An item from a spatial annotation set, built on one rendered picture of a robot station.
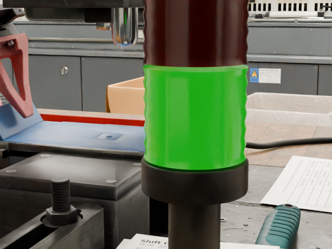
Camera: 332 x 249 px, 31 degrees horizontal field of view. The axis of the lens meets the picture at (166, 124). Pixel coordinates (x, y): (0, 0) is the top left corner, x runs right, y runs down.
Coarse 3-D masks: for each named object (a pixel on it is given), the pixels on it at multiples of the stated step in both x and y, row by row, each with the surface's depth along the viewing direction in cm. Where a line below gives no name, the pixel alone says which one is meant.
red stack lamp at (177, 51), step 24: (144, 0) 20; (168, 0) 19; (192, 0) 19; (216, 0) 19; (240, 0) 20; (144, 24) 21; (168, 24) 20; (192, 24) 19; (216, 24) 19; (240, 24) 20; (144, 48) 21; (168, 48) 20; (192, 48) 20; (216, 48) 20; (240, 48) 20
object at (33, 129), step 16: (0, 112) 54; (16, 112) 56; (0, 128) 53; (16, 128) 55; (32, 128) 56; (48, 128) 56; (64, 128) 56; (80, 128) 56; (96, 128) 56; (112, 128) 56; (128, 128) 56; (64, 144) 51; (80, 144) 51; (96, 144) 51; (112, 144) 51; (128, 144) 51
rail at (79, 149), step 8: (8, 144) 52; (16, 144) 51; (24, 144) 51; (32, 144) 51; (40, 144) 51; (16, 152) 51; (40, 152) 51; (56, 152) 50; (64, 152) 50; (72, 152) 50; (80, 152) 49; (88, 152) 49; (96, 152) 49; (104, 152) 49; (112, 152) 48; (120, 152) 48; (128, 152) 48; (136, 152) 48; (16, 160) 52
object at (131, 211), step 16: (0, 192) 44; (16, 192) 43; (32, 192) 43; (128, 192) 43; (0, 208) 44; (16, 208) 44; (32, 208) 43; (112, 208) 41; (128, 208) 43; (144, 208) 46; (160, 208) 55; (0, 224) 44; (16, 224) 44; (112, 224) 41; (128, 224) 43; (144, 224) 46; (160, 224) 55; (112, 240) 41
